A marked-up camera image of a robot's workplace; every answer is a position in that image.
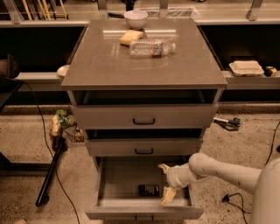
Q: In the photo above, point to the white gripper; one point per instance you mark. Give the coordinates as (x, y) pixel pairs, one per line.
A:
(174, 177)

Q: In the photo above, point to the dark rxbar chocolate bar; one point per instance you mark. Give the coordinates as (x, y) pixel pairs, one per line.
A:
(148, 190)

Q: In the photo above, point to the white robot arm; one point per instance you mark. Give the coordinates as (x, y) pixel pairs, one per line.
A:
(263, 183)

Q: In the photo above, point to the bottom grey drawer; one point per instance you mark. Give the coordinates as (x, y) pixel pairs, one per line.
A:
(118, 198)

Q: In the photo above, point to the grey drawer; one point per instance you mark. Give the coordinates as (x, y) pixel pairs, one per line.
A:
(148, 116)
(118, 198)
(142, 142)

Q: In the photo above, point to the middle grey drawer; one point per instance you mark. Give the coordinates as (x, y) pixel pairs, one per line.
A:
(142, 142)

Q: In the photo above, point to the grey drawer cabinet with counter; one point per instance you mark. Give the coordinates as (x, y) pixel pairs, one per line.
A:
(103, 72)

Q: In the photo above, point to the top grey drawer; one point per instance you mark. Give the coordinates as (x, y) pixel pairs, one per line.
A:
(148, 116)

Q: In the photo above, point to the black pole on floor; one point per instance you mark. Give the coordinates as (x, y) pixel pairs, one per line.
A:
(43, 195)

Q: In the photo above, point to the clear plastic water bottle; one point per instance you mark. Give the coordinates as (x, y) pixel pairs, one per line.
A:
(151, 47)

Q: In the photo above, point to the white takeout container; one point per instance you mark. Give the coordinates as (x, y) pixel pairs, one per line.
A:
(246, 68)

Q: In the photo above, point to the yellow tape measure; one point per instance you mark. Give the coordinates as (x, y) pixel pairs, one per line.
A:
(270, 71)

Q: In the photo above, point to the yellow sponge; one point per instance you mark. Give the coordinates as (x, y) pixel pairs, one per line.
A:
(130, 35)

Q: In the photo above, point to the white plate on ledge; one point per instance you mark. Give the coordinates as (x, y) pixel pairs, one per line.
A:
(62, 71)

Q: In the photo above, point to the white bowl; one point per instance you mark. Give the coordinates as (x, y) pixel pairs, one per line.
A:
(136, 19)

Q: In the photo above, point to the wire basket with groceries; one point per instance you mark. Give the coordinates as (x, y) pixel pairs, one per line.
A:
(62, 123)

